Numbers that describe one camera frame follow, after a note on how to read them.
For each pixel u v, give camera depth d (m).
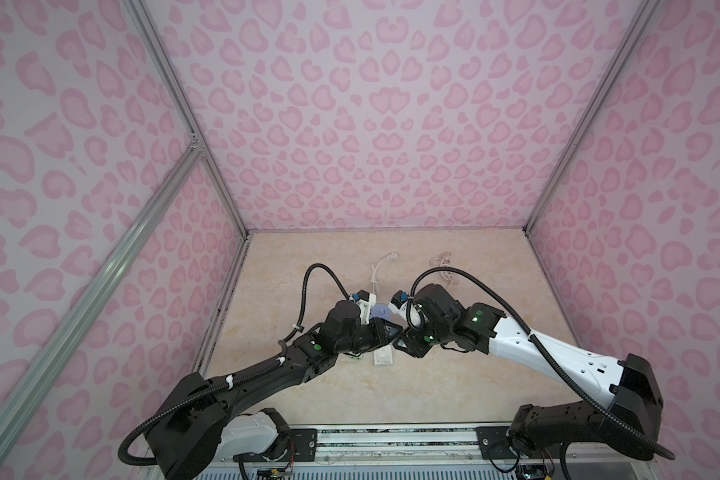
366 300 0.74
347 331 0.63
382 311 0.69
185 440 0.40
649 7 0.68
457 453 0.72
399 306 0.68
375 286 1.00
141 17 0.68
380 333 0.68
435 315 0.59
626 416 0.38
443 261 1.08
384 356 0.86
